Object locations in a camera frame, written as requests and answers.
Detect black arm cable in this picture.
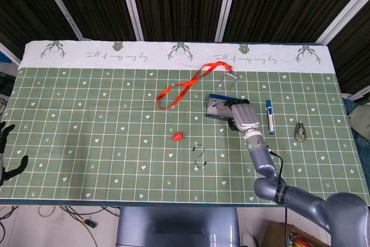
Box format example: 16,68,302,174
267,148,290,247

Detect beige coiled floor cable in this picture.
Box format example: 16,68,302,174
38,205,56,217

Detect black floor cable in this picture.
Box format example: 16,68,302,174
0,205,20,247
56,205,122,222

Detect small bronze figurine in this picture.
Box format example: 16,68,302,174
294,120,308,142

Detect black equipment box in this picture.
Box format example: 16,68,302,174
0,72,17,97

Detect blue denim cloth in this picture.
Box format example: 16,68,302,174
342,93,370,201

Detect blue grey folding glasses case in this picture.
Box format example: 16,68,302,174
205,93,250,120

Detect orange lanyard strap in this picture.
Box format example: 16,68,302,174
156,61,234,111

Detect clear badge holder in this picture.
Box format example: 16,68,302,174
216,70,239,94

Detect thin frame eyeglasses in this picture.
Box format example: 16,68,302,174
210,99,232,112

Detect white partition post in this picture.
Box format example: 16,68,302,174
34,0,85,41
214,0,243,42
117,0,145,42
314,0,370,46

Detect olive fabric bag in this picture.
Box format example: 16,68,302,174
348,105,370,141

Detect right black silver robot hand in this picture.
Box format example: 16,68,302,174
222,98,261,134

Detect brown cardboard box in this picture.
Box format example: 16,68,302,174
260,220,332,247

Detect grey blue robot torso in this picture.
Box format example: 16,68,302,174
115,206,241,247

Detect black plug connector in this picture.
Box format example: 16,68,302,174
80,217,98,228

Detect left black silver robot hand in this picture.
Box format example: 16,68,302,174
0,121,29,186

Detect green grid tablecloth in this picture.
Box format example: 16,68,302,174
0,40,370,206

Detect metal S hook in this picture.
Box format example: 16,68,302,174
192,144,208,172

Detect blue white marker pen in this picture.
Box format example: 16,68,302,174
265,99,276,135

